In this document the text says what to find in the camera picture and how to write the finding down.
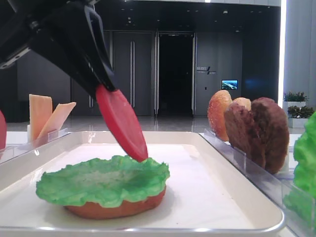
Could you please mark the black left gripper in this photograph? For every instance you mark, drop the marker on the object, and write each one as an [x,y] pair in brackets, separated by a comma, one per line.
[68,33]

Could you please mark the red tomato slice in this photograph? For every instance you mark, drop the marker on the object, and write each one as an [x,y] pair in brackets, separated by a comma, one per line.
[122,121]
[3,131]

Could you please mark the orange cheese slice outer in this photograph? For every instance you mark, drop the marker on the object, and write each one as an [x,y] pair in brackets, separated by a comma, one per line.
[40,111]

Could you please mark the green lettuce leaf on tray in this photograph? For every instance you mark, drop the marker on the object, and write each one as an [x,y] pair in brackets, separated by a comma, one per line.
[106,182]

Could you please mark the bun base under lettuce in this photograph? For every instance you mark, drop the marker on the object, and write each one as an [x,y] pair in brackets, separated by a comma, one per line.
[95,211]

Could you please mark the brown meat patty inner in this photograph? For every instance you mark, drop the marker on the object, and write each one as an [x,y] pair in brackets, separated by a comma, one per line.
[243,133]

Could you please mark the brown meat patty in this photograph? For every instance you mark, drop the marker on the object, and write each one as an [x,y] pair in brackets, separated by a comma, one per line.
[273,132]
[243,133]

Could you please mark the brown meat patty outer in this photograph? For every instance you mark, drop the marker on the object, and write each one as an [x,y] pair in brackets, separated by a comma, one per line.
[273,132]

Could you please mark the green lettuce leaf standing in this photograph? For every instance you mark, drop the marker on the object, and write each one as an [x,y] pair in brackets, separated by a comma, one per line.
[302,168]

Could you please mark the bun half right inner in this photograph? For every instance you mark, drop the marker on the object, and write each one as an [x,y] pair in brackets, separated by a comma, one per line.
[215,113]

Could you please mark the bun half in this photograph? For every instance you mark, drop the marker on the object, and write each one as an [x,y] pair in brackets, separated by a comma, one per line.
[215,113]
[243,102]

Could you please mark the bun half right outer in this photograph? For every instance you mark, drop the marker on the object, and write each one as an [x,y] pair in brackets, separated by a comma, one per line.
[243,102]

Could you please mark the white metal tray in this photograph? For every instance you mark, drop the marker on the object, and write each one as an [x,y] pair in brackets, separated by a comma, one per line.
[206,196]

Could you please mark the potted plants white planter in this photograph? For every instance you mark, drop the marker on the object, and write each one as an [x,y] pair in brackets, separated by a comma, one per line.
[293,102]

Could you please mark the clear left rail strip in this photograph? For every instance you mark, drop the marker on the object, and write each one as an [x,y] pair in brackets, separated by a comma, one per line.
[19,144]

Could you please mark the wall display screen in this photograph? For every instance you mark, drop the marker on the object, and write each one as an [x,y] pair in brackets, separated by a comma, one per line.
[229,84]

